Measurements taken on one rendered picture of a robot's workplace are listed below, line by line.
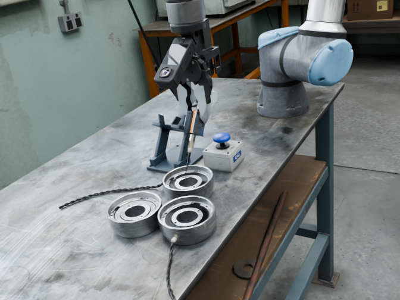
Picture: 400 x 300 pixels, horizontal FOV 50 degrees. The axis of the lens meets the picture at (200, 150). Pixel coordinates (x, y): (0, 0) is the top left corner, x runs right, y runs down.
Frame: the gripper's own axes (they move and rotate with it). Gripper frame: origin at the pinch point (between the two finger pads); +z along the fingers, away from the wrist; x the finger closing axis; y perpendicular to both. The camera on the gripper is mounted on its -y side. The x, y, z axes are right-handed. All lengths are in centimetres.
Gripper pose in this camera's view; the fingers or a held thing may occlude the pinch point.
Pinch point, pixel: (196, 118)
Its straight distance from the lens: 93.6
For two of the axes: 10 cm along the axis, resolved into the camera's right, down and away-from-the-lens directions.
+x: -8.3, -1.3, 5.4
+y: 5.4, -4.4, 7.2
